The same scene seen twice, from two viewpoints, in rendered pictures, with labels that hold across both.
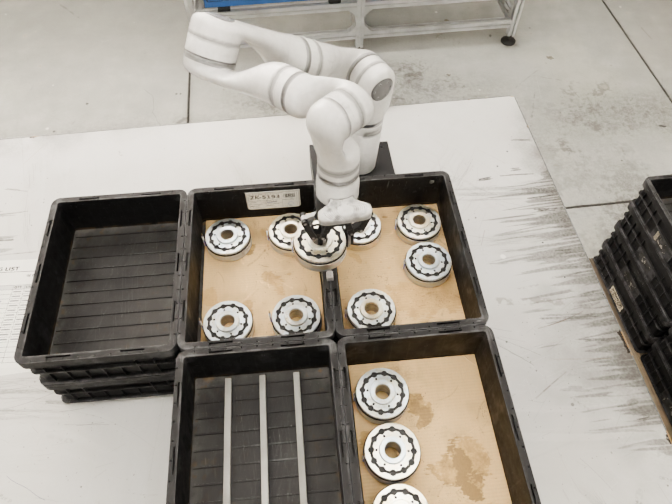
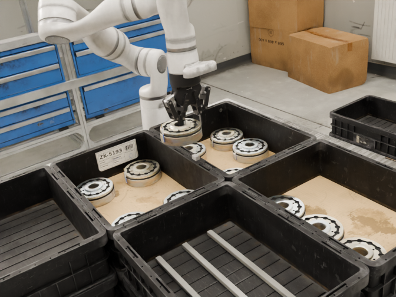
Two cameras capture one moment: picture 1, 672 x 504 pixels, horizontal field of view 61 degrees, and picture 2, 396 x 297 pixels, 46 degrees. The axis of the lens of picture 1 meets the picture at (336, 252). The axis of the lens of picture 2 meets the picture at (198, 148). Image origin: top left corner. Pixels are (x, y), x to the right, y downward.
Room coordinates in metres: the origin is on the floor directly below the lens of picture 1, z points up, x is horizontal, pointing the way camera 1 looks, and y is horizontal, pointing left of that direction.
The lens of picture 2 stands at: (-0.34, 0.45, 1.49)
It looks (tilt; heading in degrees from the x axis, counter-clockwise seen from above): 27 degrees down; 335
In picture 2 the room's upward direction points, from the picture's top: 7 degrees counter-clockwise
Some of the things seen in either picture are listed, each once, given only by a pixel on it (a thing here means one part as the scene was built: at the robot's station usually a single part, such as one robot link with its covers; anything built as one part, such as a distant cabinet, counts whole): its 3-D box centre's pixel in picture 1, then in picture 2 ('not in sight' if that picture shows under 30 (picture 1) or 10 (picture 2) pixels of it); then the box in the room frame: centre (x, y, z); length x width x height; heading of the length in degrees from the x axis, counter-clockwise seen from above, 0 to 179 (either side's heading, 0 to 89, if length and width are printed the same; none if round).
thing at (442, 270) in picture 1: (428, 261); (250, 146); (0.69, -0.21, 0.86); 0.10 x 0.10 x 0.01
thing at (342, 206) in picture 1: (340, 187); (187, 58); (0.63, -0.01, 1.18); 0.11 x 0.09 x 0.06; 12
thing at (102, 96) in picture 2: not in sight; (127, 65); (2.66, -0.52, 0.60); 0.72 x 0.03 x 0.56; 97
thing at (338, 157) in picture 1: (335, 138); (176, 15); (0.64, 0.00, 1.28); 0.09 x 0.07 x 0.15; 136
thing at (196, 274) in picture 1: (258, 272); (135, 192); (0.66, 0.17, 0.87); 0.40 x 0.30 x 0.11; 5
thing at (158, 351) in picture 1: (110, 270); (10, 223); (0.63, 0.47, 0.92); 0.40 x 0.30 x 0.02; 5
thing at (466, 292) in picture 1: (395, 261); (229, 152); (0.69, -0.13, 0.87); 0.40 x 0.30 x 0.11; 5
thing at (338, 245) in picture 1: (319, 241); (180, 126); (0.63, 0.03, 1.02); 0.10 x 0.10 x 0.01
